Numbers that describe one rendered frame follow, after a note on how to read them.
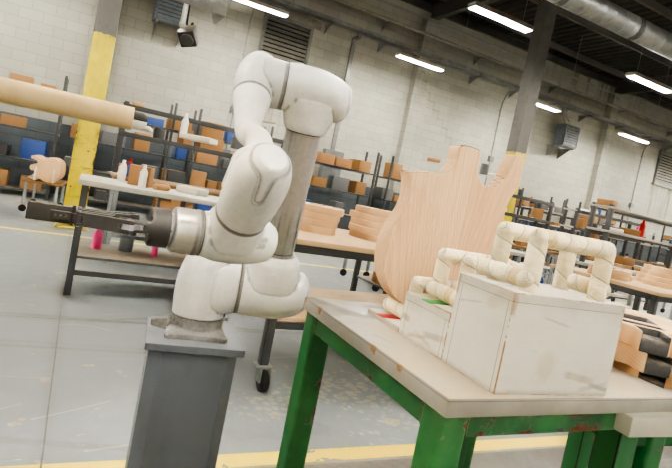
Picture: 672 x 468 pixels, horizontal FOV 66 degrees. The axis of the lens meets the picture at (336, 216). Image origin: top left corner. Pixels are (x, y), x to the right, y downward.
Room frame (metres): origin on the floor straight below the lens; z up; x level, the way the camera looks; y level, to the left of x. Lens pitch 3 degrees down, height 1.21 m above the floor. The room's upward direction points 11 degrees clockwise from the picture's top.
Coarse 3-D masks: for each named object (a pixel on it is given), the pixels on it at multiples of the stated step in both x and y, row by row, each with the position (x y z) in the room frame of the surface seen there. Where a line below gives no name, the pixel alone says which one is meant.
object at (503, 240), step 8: (496, 232) 0.96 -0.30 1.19; (504, 232) 0.95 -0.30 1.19; (496, 240) 0.95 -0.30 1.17; (504, 240) 0.94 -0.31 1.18; (512, 240) 0.95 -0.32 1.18; (496, 248) 0.95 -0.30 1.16; (504, 248) 0.94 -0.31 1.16; (496, 256) 0.95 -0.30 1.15; (504, 256) 0.94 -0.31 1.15; (496, 280) 0.94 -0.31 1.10
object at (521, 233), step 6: (504, 222) 0.95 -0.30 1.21; (510, 222) 0.96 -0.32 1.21; (498, 228) 0.96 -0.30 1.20; (504, 228) 0.95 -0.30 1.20; (510, 228) 0.95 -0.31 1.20; (516, 228) 0.95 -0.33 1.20; (522, 228) 0.96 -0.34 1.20; (528, 228) 0.97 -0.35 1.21; (534, 228) 0.98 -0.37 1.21; (516, 234) 0.95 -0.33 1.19; (522, 234) 0.96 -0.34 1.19; (528, 234) 0.96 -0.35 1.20; (516, 240) 0.97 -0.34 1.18; (522, 240) 0.97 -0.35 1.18; (528, 240) 0.97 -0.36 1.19
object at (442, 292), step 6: (432, 282) 1.09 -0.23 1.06; (426, 288) 1.10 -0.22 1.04; (432, 288) 1.08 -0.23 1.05; (438, 288) 1.06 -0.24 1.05; (444, 288) 1.05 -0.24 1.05; (450, 288) 1.05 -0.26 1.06; (432, 294) 1.08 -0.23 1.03; (438, 294) 1.06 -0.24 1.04; (444, 294) 1.04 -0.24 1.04; (450, 294) 1.03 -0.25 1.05; (444, 300) 1.04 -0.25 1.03; (450, 300) 1.02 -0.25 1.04
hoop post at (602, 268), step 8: (608, 256) 0.94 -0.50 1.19; (600, 264) 0.94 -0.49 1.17; (608, 264) 0.94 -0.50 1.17; (592, 272) 0.96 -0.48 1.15; (600, 272) 0.94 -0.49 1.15; (608, 272) 0.94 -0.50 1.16; (592, 280) 0.95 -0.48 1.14; (600, 280) 0.94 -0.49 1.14; (608, 280) 0.94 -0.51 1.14; (592, 288) 0.95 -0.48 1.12; (600, 288) 0.94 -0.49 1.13; (592, 296) 0.94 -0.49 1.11; (600, 296) 0.94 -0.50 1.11
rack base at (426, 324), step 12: (408, 300) 1.11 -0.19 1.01; (420, 300) 1.07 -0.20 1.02; (408, 312) 1.10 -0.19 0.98; (420, 312) 1.06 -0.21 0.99; (432, 312) 1.02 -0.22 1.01; (444, 312) 0.99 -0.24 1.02; (408, 324) 1.09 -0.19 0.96; (420, 324) 1.05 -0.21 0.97; (432, 324) 1.02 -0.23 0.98; (444, 324) 0.98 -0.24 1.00; (408, 336) 1.08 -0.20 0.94; (420, 336) 1.04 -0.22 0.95; (432, 336) 1.01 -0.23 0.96; (444, 336) 0.98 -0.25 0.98; (432, 348) 1.00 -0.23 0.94
